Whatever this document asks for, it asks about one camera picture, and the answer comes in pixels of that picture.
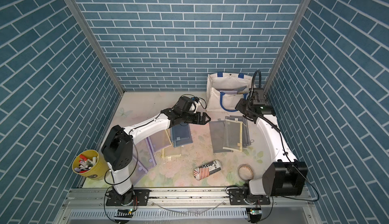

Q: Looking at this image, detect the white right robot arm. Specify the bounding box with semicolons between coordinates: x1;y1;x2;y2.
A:
235;88;308;198

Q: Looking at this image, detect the cream yellow pouch bottom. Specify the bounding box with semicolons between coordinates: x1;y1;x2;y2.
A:
162;129;182;161

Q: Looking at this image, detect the purple mesh pouch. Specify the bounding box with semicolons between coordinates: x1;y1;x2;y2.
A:
133;138;157;171
147;130;172;153
128;157;148;185

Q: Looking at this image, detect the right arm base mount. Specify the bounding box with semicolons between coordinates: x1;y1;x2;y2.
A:
225;187;271;206

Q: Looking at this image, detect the yellow bowl with items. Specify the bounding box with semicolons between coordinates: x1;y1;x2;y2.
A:
72;150;109;180

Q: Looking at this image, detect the yellow trimmed mesh pouch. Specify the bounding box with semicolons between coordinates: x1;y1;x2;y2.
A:
222;119;243;152

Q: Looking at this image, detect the grey mesh pouch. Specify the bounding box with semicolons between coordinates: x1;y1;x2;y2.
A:
225;116;251;148
209;120;232;154

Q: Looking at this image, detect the blue mesh pouch centre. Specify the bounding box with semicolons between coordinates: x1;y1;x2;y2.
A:
171;124;193;148

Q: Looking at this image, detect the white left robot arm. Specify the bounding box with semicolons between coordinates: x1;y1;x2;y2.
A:
101;96;211;196

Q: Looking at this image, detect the purple mesh pouch bottom left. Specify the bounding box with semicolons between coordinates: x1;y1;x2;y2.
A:
128;157;148;185

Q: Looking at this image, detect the crushed striped drink can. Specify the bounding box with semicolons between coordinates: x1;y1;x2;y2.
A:
193;160;221;180

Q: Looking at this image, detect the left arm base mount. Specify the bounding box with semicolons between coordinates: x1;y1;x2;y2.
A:
105;189;151;207

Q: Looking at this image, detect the white canvas tote bag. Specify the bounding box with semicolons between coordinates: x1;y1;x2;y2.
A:
206;72;258;113

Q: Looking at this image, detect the purple mesh pouch lower left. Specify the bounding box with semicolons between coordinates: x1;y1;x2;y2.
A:
133;138;157;171

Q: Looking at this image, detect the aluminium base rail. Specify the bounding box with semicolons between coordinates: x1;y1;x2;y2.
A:
54;187;321;224

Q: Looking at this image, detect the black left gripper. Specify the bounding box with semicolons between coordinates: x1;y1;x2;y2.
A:
180;111;211;125

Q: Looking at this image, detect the brown tape roll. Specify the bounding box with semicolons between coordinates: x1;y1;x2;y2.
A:
237;164;254;181

